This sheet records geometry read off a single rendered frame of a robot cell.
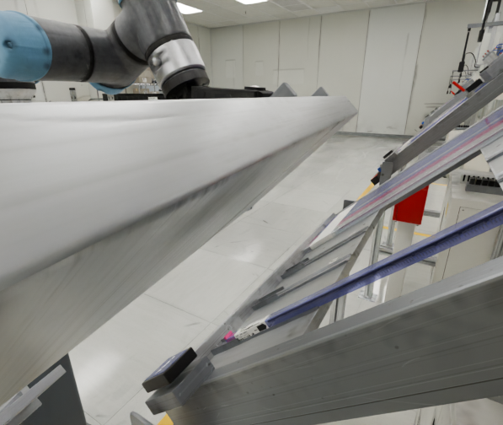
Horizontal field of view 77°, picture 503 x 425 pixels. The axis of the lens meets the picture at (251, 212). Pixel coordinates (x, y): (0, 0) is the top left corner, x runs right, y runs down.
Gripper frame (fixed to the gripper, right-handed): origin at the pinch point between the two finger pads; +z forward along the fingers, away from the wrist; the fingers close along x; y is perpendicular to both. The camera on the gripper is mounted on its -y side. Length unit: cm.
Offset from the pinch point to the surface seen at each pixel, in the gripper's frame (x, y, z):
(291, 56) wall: -860, 279, -281
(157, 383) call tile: 23.5, 2.1, 11.5
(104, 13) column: -444, 453, -436
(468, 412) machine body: -5.9, -15.9, 41.0
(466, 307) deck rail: 21.0, -24.6, 8.2
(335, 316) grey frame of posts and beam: -50, 23, 49
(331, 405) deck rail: 21.0, -14.0, 14.9
